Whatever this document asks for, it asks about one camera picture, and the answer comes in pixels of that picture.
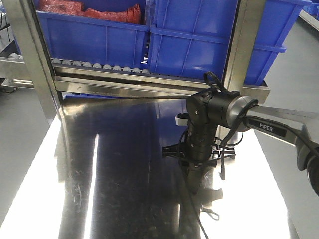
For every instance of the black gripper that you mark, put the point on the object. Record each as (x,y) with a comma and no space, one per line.
(197,148)

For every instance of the brake pad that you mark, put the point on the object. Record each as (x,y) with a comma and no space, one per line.
(194,178)

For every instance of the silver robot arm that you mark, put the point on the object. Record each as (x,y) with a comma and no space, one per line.
(210,109)

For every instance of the right blue plastic bin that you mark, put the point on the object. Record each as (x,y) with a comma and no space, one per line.
(191,37)

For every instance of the blue plastic bin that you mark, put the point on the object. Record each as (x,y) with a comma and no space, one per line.
(94,40)
(191,37)

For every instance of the red mesh bag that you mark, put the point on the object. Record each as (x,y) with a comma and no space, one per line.
(69,7)

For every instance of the roller track with wheels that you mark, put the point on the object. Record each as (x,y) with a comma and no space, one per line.
(98,66)

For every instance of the left blue plastic bin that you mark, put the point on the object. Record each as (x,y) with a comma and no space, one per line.
(94,40)

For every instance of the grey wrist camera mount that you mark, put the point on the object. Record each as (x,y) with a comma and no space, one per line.
(181,119)

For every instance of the stainless steel rack frame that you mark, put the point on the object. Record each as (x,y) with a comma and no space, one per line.
(36,70)

